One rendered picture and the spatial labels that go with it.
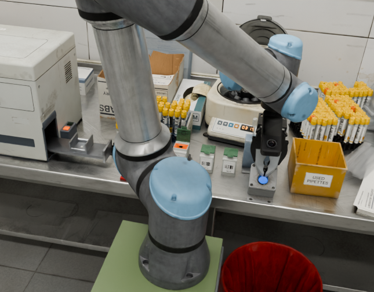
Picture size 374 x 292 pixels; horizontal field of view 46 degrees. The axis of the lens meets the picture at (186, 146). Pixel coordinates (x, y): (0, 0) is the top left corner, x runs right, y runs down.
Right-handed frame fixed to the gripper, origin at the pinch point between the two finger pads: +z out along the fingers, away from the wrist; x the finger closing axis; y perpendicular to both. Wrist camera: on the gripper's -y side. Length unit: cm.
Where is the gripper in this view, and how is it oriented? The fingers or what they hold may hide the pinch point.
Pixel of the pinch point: (264, 174)
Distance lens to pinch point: 115.0
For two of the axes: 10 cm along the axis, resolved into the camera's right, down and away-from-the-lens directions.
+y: 1.8, -5.2, 8.3
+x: -9.8, -1.3, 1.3
